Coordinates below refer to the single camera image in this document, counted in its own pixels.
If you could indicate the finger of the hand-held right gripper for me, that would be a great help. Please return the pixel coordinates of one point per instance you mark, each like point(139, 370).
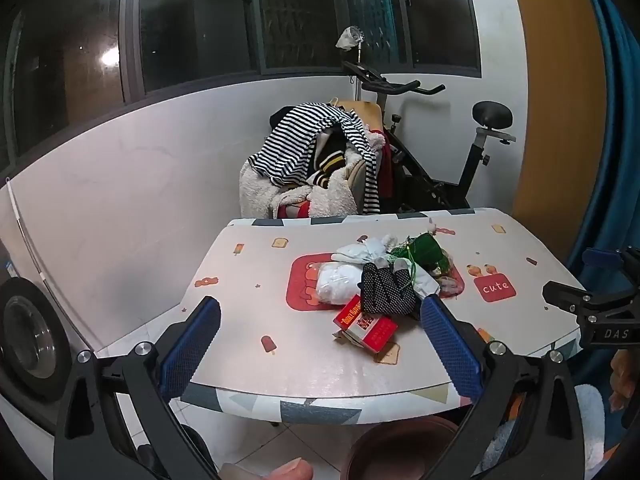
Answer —
point(565, 294)
point(600, 257)

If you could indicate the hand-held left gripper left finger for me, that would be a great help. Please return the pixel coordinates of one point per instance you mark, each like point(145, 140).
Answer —
point(192, 345)

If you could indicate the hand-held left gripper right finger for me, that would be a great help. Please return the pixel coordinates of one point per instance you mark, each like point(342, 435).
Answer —
point(450, 345)

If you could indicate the pink wrapper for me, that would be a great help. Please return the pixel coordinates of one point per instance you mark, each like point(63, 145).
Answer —
point(450, 285)

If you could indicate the silver grey wrapper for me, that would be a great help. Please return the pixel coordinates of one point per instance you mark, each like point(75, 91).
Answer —
point(422, 280)

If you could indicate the red cigarette box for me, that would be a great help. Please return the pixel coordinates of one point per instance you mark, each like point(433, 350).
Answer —
point(370, 332)

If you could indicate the dark green wrapper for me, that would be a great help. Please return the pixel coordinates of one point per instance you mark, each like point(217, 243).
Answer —
point(425, 247)

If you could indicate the brown round trash bin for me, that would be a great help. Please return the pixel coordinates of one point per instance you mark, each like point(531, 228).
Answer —
point(390, 450)

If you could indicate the white plastic bag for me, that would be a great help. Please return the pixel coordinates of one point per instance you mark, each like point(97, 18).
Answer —
point(335, 280)

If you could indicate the white tissue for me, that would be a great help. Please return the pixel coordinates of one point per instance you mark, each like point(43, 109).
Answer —
point(357, 250)

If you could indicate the person's right hand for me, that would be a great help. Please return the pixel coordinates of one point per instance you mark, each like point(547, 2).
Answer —
point(627, 380)

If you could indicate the person's right leg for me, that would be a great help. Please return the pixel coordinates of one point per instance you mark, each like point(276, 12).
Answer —
point(587, 425)

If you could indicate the blue curtain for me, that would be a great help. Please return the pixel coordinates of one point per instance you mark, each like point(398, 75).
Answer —
point(615, 110)

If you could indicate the orange wooden panel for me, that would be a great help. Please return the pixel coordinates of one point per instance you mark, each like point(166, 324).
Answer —
point(555, 110)

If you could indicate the white fleece garment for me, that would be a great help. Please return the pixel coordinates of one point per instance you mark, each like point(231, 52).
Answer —
point(255, 195)

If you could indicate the washing machine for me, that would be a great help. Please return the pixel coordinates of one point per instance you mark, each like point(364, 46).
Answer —
point(30, 330)

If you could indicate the black exercise bike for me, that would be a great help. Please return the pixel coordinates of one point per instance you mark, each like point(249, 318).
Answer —
point(492, 112)

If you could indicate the red garment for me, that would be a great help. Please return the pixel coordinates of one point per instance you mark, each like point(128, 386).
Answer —
point(388, 165)

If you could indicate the black yellow striped garment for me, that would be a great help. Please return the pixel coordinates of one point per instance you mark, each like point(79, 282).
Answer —
point(325, 160)

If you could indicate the black white striped shirt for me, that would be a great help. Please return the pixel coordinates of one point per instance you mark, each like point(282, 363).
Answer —
point(290, 140)

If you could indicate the dark glass window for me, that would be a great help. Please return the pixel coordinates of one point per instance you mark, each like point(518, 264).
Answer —
point(200, 20)

